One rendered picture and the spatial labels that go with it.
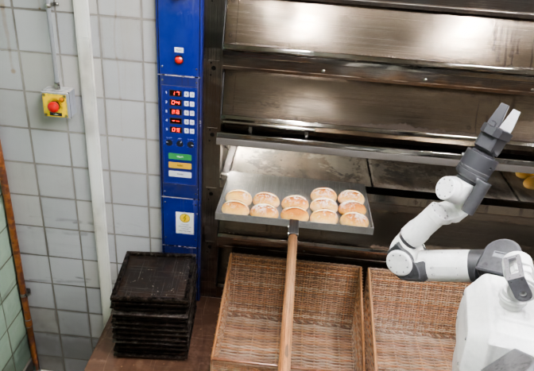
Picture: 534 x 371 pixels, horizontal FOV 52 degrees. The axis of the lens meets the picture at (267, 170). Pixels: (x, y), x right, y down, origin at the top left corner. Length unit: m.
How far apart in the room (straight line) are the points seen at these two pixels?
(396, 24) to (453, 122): 0.42
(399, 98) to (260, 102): 0.50
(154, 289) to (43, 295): 0.80
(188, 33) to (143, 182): 0.65
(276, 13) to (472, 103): 0.77
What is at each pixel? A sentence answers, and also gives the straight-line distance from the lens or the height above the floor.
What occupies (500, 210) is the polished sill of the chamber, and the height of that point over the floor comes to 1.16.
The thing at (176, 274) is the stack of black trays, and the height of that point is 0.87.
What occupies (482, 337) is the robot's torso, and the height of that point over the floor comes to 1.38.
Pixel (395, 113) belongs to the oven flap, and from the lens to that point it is 2.05.
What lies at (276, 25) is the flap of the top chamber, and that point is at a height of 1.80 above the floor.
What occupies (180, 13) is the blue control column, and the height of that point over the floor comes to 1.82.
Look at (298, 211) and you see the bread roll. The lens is 1.91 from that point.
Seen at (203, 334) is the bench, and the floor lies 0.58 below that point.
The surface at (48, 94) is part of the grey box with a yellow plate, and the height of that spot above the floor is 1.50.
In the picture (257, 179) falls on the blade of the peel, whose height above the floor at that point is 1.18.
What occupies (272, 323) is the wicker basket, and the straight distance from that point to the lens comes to 2.40.
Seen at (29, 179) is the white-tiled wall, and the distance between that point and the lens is 2.44.
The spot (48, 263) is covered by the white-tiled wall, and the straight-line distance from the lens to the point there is 2.66.
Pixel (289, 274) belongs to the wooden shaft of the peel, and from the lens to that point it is 1.65.
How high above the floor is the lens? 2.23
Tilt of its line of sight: 28 degrees down
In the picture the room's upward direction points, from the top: 4 degrees clockwise
